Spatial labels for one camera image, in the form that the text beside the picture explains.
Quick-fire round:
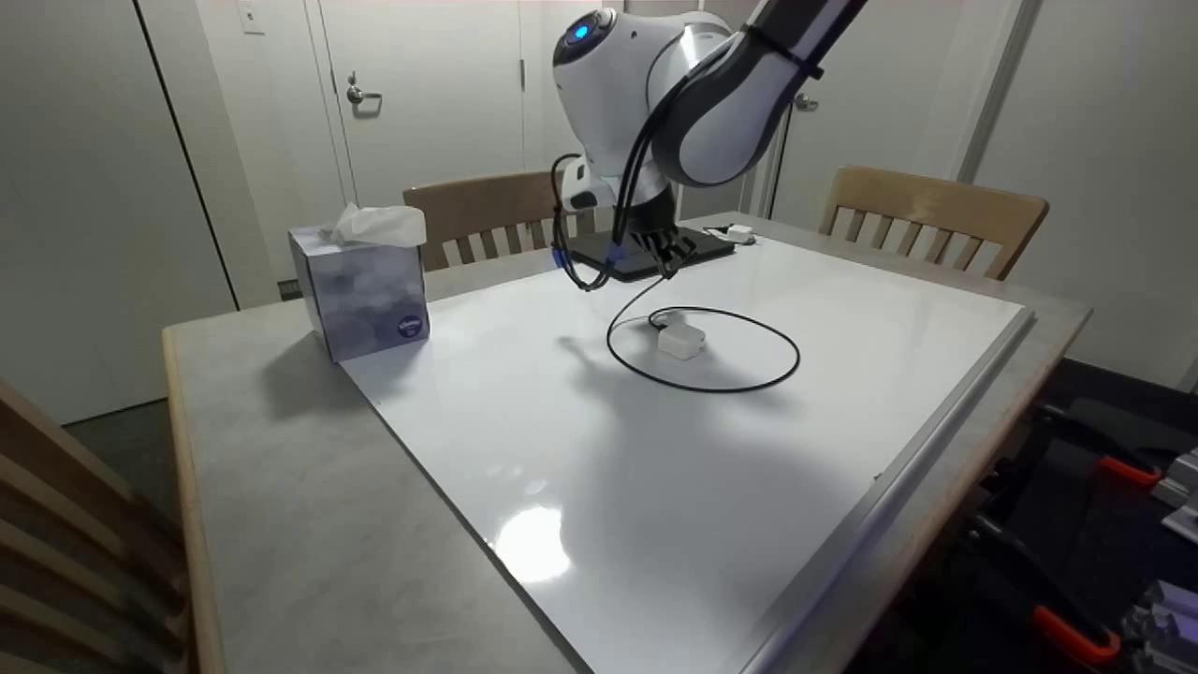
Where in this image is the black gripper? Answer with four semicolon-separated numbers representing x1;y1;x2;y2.
605;189;681;278

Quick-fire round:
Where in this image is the white charger adapter block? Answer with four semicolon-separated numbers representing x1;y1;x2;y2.
660;323;707;358

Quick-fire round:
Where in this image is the black charger cable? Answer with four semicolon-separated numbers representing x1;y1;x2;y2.
604;266;803;395

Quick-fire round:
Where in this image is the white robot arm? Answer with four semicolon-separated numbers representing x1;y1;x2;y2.
550;0;864;292

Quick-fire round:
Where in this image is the dark wooden chair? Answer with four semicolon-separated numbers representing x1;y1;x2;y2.
404;171;554;268

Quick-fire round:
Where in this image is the white whiteboard mat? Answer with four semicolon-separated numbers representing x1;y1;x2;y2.
345;238;1028;674

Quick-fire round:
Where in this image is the purple tissue box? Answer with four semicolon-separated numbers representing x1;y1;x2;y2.
288;203;429;358

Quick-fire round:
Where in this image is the light wooden chair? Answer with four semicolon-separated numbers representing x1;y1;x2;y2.
816;166;1048;282

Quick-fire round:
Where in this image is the orange black clamp upper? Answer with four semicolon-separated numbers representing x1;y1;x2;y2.
1040;408;1163;495

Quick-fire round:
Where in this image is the orange black clamp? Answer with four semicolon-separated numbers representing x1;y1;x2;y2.
969;515;1123;669
1040;408;1163;495

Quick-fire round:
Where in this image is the orange black clamp lower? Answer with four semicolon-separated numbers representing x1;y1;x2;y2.
969;515;1123;669

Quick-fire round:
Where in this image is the wooden chair foreground left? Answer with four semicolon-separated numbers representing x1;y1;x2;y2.
0;384;197;674

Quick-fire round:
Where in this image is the small white charger with cable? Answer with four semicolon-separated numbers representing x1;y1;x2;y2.
707;226;755;246

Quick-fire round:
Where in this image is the silver door handle left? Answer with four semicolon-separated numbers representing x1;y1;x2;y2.
345;70;387;118

